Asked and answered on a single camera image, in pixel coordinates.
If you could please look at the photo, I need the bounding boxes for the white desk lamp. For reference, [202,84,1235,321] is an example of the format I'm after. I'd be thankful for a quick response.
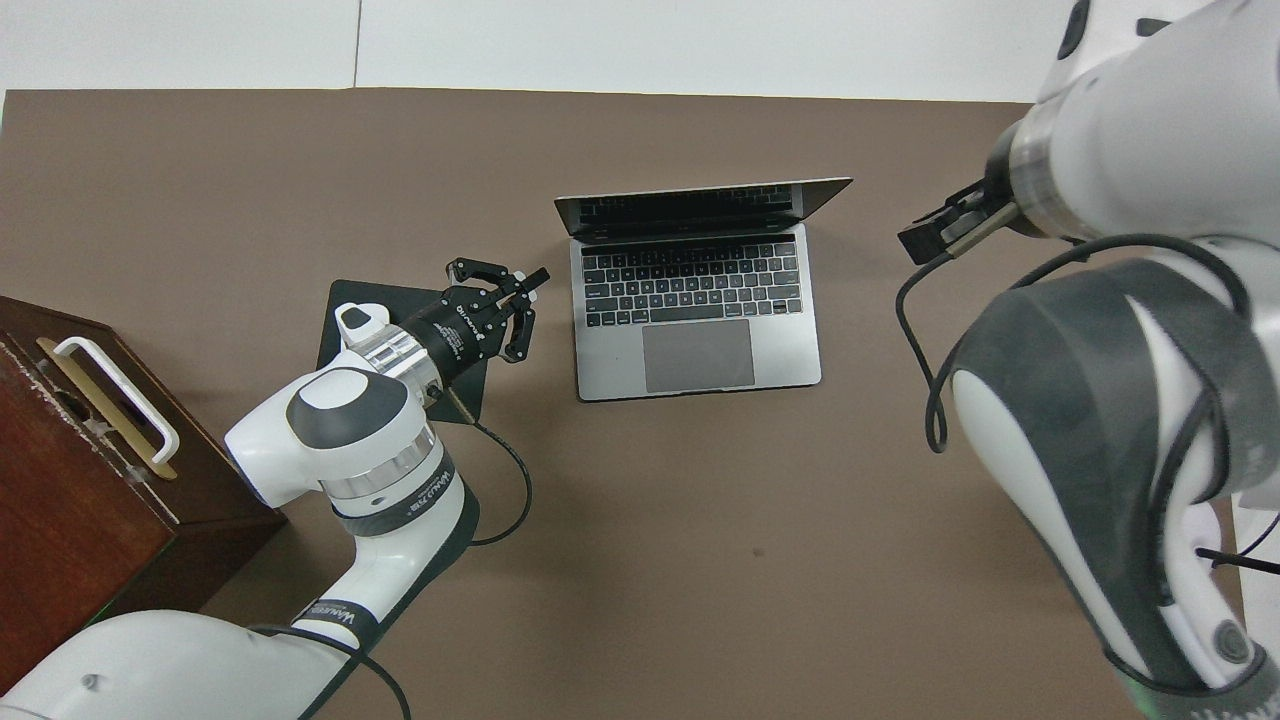
[1195,490,1280,578]

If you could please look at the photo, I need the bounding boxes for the white box handle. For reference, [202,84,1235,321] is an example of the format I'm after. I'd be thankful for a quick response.
[52,337,179,466]

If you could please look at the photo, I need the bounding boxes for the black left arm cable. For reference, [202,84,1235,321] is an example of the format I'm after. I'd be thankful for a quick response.
[245,385,535,720]

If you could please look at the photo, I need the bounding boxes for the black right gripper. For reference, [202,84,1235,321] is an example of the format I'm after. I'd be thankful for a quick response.
[897,175,1016,266]

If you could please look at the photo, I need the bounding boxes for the dark brown wooden box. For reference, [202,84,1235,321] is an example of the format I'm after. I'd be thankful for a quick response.
[0,295,289,720]

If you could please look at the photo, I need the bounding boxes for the brown table mat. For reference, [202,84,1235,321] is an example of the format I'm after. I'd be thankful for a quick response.
[0,88,1256,720]

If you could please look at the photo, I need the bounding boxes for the black mouse pad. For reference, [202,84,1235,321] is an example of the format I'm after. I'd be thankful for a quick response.
[318,280,491,425]

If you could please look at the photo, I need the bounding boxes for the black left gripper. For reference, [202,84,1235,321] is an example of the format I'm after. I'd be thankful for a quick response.
[405,258,551,379]

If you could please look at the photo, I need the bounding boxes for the silver grey laptop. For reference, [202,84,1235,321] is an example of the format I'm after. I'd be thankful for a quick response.
[554,178,854,403]

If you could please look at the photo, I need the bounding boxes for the brass handle plate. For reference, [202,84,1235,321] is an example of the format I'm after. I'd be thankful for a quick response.
[37,338,179,481]

